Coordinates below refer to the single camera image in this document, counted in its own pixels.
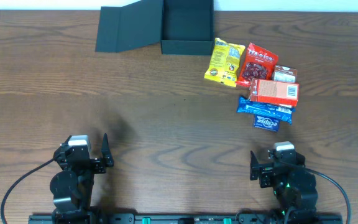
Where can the brown white small carton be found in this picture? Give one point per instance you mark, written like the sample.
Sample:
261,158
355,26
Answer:
284,74

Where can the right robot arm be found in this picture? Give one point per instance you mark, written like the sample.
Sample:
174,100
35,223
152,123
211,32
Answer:
293,186

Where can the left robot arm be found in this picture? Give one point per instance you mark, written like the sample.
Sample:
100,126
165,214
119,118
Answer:
72,187

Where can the orange red cardboard box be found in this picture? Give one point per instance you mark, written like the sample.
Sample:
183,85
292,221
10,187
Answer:
273,92

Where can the blue wrapped snack bar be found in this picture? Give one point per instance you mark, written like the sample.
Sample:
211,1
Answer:
265,109

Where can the yellow snack bag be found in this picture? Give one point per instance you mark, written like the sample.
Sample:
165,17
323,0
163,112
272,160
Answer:
224,63

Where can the blue eclipse mints pack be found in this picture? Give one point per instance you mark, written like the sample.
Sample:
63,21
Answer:
266,123

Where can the black gift box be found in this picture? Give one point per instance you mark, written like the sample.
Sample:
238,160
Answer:
181,27

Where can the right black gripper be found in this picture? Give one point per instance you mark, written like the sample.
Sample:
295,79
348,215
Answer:
272,168

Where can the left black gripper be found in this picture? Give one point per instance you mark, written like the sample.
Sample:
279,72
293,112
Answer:
100,166

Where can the red dried fruit bag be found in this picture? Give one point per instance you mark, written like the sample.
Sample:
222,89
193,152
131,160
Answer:
259,63

